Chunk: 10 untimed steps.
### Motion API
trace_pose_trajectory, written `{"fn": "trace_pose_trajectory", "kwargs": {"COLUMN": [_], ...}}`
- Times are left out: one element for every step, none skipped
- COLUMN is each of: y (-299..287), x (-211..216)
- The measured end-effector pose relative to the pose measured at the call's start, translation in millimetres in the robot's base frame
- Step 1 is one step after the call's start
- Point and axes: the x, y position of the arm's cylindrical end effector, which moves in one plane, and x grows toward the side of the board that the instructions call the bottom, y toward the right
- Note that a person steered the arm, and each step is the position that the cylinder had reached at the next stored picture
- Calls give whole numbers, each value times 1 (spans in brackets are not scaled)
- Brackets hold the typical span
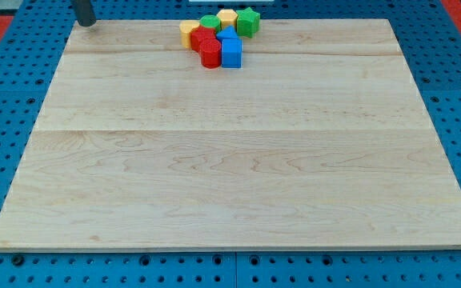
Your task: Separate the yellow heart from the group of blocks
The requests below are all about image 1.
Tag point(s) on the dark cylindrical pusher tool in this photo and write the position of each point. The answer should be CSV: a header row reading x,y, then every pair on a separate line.
x,y
84,12

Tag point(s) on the yellow hexagon block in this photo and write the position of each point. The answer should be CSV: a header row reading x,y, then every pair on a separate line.
x,y
227,17

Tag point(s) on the green cylinder block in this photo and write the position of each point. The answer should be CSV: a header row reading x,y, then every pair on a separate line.
x,y
211,21

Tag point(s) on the green star block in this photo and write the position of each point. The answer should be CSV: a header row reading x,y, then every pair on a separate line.
x,y
248,22

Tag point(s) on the yellow heart block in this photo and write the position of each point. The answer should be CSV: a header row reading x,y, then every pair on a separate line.
x,y
186,27

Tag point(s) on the blue triangle block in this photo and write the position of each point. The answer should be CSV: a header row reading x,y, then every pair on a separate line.
x,y
228,32

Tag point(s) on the red star block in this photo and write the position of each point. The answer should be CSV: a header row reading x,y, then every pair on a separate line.
x,y
203,39

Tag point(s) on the light wooden board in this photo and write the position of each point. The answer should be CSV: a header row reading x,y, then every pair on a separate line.
x,y
319,142

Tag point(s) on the blue cube block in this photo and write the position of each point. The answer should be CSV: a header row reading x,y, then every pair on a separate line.
x,y
232,50

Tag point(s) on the red cylinder block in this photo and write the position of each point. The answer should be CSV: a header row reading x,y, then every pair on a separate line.
x,y
210,53

